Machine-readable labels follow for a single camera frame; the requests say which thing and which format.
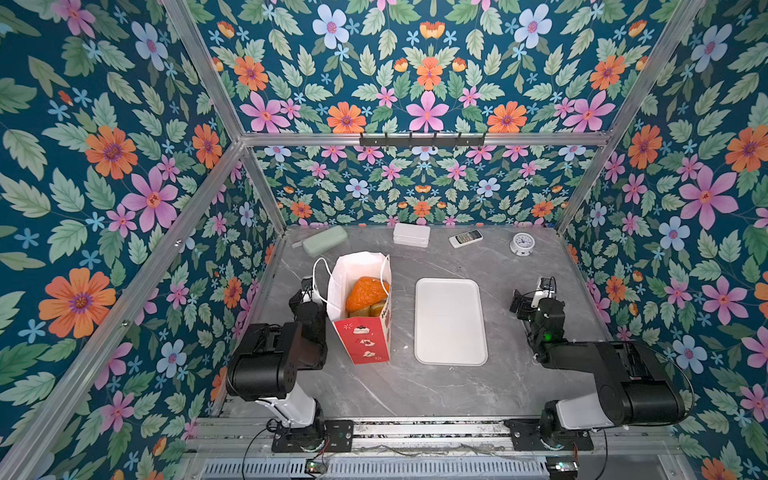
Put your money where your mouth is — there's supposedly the white rectangular tray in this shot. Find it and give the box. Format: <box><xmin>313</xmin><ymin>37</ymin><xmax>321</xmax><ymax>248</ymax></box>
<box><xmin>414</xmin><ymin>278</ymin><xmax>488</xmax><ymax>367</ymax></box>

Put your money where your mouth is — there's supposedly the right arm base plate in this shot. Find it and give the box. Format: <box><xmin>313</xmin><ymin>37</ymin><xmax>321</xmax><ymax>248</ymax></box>
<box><xmin>503</xmin><ymin>419</ymin><xmax>594</xmax><ymax>451</ymax></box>

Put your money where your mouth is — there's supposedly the white round clock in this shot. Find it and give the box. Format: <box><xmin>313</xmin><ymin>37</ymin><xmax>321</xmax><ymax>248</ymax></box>
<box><xmin>509</xmin><ymin>232</ymin><xmax>536</xmax><ymax>257</ymax></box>

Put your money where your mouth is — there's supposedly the white slotted cable duct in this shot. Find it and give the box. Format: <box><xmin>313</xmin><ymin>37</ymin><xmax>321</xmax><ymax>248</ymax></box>
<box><xmin>200</xmin><ymin>457</ymin><xmax>550</xmax><ymax>479</ymax></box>

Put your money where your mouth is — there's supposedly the orange fake croissant bread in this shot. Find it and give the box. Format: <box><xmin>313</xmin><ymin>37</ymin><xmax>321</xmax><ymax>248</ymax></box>
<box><xmin>345</xmin><ymin>277</ymin><xmax>390</xmax><ymax>315</ymax></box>

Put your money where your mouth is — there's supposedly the red white paper bag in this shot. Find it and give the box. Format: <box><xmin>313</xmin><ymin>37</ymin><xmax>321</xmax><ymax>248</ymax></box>
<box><xmin>312</xmin><ymin>251</ymin><xmax>392</xmax><ymax>365</ymax></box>

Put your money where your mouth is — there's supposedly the black hook rail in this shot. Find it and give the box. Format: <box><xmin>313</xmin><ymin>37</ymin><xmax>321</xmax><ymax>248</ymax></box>
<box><xmin>358</xmin><ymin>132</ymin><xmax>487</xmax><ymax>149</ymax></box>

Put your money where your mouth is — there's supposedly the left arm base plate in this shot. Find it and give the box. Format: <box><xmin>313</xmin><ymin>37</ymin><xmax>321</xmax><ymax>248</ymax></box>
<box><xmin>271</xmin><ymin>420</ymin><xmax>355</xmax><ymax>454</ymax></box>

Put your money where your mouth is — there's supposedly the white plastic box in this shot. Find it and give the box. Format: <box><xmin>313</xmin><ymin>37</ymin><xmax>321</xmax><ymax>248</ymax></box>
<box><xmin>393</xmin><ymin>223</ymin><xmax>431</xmax><ymax>248</ymax></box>

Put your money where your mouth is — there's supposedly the white remote control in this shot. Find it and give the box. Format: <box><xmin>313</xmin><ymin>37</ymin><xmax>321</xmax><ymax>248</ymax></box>
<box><xmin>449</xmin><ymin>229</ymin><xmax>483</xmax><ymax>249</ymax></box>

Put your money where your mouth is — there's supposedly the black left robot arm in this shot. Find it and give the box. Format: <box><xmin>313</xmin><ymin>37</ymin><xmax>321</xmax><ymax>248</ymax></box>
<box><xmin>225</xmin><ymin>277</ymin><xmax>328</xmax><ymax>451</ymax></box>

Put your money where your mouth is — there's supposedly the yellow green fake bread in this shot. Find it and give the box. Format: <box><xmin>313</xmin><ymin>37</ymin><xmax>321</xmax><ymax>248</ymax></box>
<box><xmin>349</xmin><ymin>301</ymin><xmax>386</xmax><ymax>318</ymax></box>

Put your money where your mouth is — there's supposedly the mint green case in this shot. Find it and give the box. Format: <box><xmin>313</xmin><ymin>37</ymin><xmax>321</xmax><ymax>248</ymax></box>
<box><xmin>292</xmin><ymin>226</ymin><xmax>348</xmax><ymax>257</ymax></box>

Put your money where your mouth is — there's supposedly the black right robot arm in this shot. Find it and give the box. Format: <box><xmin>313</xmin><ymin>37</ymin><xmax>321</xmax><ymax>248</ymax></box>
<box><xmin>504</xmin><ymin>277</ymin><xmax>690</xmax><ymax>451</ymax></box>

